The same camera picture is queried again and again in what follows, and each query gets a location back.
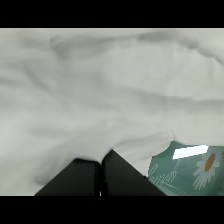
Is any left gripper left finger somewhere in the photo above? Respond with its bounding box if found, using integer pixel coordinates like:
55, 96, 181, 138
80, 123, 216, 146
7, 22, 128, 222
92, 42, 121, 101
34, 158, 101, 197

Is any white shirt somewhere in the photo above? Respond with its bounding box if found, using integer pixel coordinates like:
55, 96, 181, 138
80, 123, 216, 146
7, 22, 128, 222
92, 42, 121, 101
0, 27, 224, 197

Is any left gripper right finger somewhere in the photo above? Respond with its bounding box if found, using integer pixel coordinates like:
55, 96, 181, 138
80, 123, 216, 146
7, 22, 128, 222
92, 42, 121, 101
100, 148, 167, 197

